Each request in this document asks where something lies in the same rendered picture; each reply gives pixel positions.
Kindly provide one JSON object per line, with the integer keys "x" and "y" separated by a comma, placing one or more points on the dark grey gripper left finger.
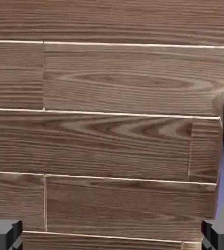
{"x": 0, "y": 236}

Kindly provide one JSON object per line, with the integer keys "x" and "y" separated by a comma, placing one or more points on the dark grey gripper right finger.
{"x": 221, "y": 236}

